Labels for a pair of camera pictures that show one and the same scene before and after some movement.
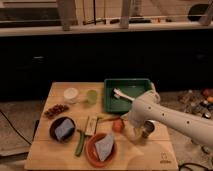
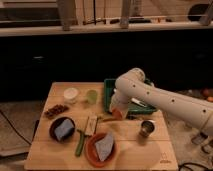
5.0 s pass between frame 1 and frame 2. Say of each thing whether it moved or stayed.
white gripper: moved
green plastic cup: stayed
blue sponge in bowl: stayed
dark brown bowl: stayed
